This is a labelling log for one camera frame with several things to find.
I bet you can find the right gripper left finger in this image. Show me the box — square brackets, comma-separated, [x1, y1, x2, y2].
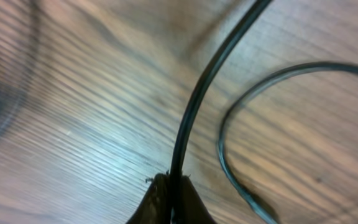
[126, 173, 170, 224]

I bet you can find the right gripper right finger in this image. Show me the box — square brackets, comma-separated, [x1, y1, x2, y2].
[178, 176, 216, 224]

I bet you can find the thin black USB cable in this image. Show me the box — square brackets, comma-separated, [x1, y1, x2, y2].
[169, 0, 358, 224]

